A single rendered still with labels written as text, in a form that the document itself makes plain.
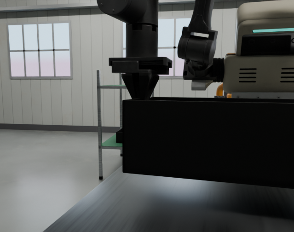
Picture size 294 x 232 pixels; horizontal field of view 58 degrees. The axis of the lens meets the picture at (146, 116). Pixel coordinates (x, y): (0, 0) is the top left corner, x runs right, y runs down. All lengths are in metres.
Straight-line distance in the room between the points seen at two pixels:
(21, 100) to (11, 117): 0.44
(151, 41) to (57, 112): 5.29
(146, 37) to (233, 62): 0.51
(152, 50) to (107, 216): 0.27
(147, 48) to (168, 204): 0.25
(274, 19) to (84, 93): 4.77
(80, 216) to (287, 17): 0.77
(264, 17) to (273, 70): 0.16
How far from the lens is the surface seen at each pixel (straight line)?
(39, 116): 5.92
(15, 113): 6.21
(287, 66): 0.95
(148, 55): 0.46
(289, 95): 0.94
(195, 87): 0.94
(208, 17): 0.84
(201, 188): 0.49
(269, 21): 0.89
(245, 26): 0.88
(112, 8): 0.41
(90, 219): 0.39
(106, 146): 2.73
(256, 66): 0.94
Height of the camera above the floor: 0.98
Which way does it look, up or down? 7 degrees down
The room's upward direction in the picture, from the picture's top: straight up
